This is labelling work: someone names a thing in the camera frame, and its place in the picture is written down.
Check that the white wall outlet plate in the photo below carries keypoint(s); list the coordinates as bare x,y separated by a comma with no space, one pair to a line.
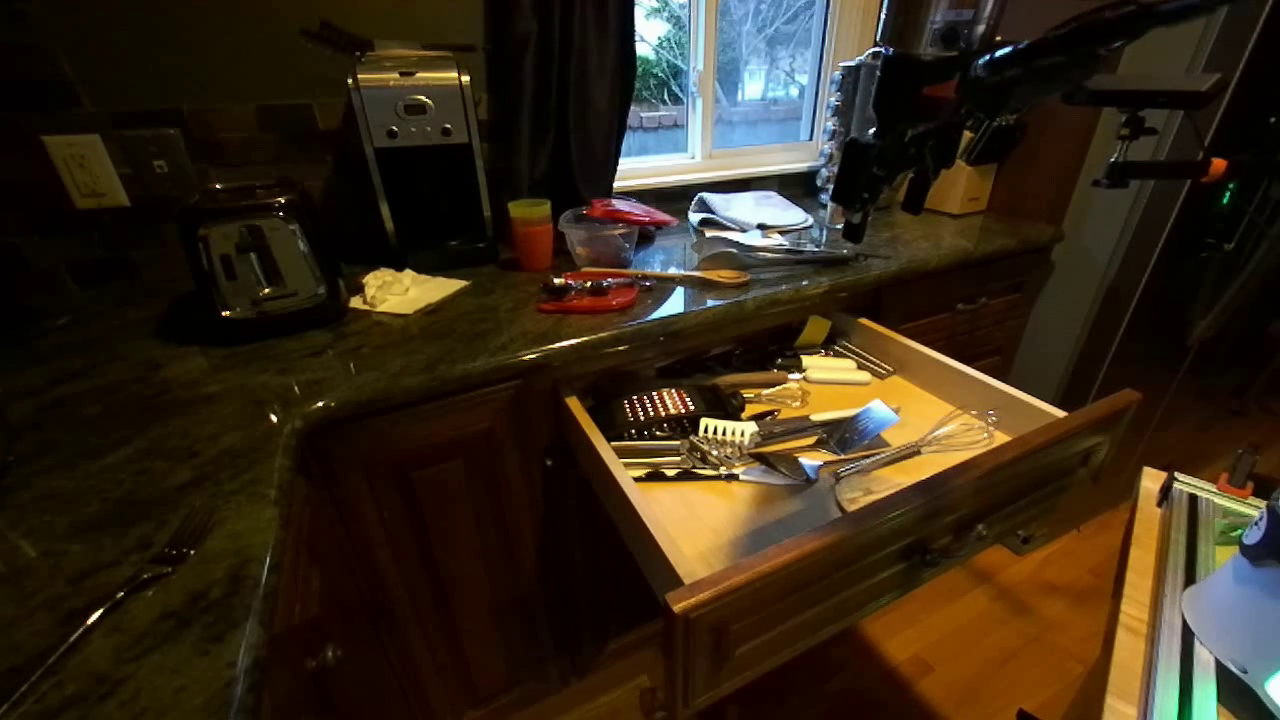
85,168

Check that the white paper napkin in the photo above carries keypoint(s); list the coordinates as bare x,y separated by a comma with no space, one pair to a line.
406,289

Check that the grey tall appliance panel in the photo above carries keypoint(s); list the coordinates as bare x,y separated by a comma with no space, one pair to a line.
1106,265

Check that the white folded cloth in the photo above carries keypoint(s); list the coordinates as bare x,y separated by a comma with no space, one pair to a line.
746,210

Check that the thin metal rod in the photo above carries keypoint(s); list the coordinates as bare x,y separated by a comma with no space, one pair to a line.
94,622

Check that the small yellow utensil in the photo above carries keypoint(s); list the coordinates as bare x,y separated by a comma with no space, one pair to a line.
813,328

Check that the wooden knife block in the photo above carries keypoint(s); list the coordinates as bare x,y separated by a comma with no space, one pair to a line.
960,184

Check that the small black kitchen tool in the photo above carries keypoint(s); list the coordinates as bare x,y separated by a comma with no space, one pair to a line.
584,283

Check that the black clamp with orange tip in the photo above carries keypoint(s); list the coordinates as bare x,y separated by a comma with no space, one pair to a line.
1163,168

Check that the orange plastic cup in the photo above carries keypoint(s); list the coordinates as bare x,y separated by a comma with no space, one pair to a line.
535,236

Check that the black meat fork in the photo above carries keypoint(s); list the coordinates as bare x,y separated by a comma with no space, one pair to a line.
682,461

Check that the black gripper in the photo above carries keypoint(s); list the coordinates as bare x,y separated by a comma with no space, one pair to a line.
903,105

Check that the flat red lid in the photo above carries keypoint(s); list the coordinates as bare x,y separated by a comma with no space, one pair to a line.
602,301

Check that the open wooden drawer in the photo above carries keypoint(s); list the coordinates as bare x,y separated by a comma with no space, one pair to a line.
746,533

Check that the black box grater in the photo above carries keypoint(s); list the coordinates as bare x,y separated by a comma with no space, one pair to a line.
654,407

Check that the white framed window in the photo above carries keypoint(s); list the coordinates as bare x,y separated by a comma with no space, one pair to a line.
746,82

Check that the metal slotted spatula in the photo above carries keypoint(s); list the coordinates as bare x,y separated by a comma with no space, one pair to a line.
862,424

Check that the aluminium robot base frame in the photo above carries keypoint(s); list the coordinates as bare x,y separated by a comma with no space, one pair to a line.
1146,603

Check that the clear container with red lid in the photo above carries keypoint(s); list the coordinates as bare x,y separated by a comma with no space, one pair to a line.
602,242

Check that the steel coffee maker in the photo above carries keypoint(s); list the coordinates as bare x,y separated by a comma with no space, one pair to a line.
421,145

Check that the dark curtain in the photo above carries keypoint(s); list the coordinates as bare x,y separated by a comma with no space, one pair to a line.
563,95

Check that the brown wooden base cabinets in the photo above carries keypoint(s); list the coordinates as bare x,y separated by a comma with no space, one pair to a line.
425,560

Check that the long metal tongs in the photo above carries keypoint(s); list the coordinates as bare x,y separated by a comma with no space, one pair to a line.
786,248

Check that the light wooden spoon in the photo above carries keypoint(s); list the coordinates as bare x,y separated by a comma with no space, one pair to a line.
726,278

